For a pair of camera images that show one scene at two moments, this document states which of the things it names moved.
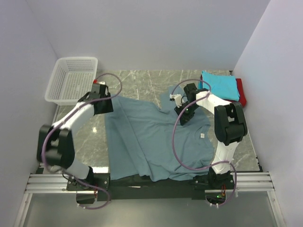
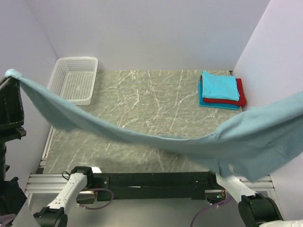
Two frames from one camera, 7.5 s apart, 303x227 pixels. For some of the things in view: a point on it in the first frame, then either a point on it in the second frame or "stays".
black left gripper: [104, 107] -> [11, 126]
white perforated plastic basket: [71, 78] stays
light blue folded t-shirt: [225, 86] stays
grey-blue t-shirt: [146, 140] -> [256, 145]
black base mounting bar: [107, 190] stays
